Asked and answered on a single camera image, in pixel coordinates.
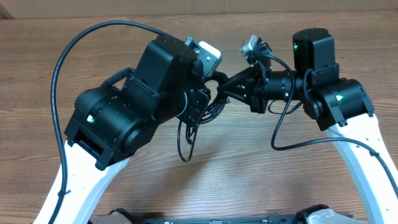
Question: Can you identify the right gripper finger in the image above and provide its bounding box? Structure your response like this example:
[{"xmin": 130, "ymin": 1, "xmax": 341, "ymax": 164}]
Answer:
[
  {"xmin": 224, "ymin": 67, "xmax": 260, "ymax": 90},
  {"xmin": 217, "ymin": 83, "xmax": 251, "ymax": 105}
]

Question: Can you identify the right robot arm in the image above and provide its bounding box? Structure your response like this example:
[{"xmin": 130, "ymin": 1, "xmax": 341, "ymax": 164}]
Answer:
[{"xmin": 218, "ymin": 28, "xmax": 397, "ymax": 223}]

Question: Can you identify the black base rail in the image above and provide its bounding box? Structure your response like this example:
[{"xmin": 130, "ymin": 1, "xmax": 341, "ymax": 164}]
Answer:
[{"xmin": 88, "ymin": 203, "xmax": 368, "ymax": 224}]

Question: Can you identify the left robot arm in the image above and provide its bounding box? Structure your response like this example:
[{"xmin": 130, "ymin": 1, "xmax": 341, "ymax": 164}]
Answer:
[{"xmin": 35, "ymin": 35, "xmax": 221, "ymax": 223}]

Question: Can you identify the black usb cable bundle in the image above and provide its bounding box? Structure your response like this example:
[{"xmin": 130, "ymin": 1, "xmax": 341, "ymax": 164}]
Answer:
[{"xmin": 176, "ymin": 70, "xmax": 231, "ymax": 163}]

